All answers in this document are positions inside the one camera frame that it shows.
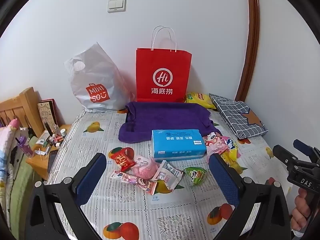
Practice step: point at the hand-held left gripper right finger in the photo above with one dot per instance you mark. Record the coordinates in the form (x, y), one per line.
(222, 177)

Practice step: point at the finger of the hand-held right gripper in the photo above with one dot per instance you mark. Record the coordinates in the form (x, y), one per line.
(282, 153)
(302, 146)

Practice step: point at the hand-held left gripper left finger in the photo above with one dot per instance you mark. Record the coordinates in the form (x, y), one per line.
(90, 177)

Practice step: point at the green snack packet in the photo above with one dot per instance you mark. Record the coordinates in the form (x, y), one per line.
(196, 174)

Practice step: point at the pink and yellow snack packet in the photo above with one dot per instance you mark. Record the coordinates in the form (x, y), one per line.
(232, 146)

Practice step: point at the pink cartoon snack packet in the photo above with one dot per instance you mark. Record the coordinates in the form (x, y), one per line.
(213, 141)

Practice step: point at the red snack packet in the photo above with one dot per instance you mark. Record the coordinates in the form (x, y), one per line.
(122, 158)

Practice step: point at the long white-pink cartoon packet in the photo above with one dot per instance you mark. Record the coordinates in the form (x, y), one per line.
(132, 180)

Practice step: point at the white snack packet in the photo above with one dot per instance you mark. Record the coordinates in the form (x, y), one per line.
(167, 175)

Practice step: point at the purple fabric tray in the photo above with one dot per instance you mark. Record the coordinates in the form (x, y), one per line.
(167, 115)

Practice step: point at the person's right hand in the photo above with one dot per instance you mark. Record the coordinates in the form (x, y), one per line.
(298, 205)

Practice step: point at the black phone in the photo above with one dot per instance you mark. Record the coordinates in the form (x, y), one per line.
(53, 161)

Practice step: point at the group of small cosmetic items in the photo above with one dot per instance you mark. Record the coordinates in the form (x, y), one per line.
(53, 138)

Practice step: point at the wooden nightstand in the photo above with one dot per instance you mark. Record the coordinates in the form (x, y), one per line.
(37, 165)

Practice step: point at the grey checked folded cloth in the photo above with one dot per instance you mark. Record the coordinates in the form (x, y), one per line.
(237, 117)

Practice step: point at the blue tissue pack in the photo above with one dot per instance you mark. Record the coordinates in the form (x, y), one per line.
(175, 142)

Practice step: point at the green bed sheet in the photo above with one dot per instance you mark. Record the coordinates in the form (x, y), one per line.
(22, 192)

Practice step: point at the purple bottle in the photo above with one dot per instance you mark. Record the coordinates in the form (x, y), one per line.
(25, 147)

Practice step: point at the fruit print tablecloth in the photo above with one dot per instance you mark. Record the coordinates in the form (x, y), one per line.
(150, 217)

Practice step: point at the patterned flat box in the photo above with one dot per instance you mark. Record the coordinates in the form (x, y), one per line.
(47, 115)

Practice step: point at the yellow chips bag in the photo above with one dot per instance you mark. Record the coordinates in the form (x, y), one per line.
(200, 98)

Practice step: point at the cartoon print quilt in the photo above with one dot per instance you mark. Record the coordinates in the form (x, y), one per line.
(7, 155)

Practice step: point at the wooden headboard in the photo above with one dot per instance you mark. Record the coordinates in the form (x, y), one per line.
(27, 105)

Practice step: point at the white plastic bag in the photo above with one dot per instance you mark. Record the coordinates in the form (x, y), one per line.
(100, 80)

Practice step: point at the red paper bag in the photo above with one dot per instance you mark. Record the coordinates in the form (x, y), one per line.
(162, 62)

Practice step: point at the brown wooden door frame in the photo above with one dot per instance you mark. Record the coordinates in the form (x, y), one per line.
(252, 30)

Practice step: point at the white light switch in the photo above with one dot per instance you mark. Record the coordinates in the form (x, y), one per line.
(116, 4)

